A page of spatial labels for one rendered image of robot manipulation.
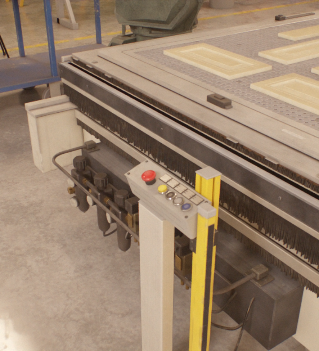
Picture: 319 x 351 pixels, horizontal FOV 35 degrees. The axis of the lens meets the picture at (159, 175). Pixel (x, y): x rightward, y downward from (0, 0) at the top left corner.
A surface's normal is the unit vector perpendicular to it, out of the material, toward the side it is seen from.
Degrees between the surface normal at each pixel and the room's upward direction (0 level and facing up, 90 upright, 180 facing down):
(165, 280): 90
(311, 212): 90
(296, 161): 0
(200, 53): 0
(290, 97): 0
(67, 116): 90
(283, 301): 90
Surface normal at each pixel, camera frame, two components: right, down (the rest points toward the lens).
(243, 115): 0.00, -0.87
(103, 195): 0.57, 0.40
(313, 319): -0.82, 0.28
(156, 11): -0.43, 0.44
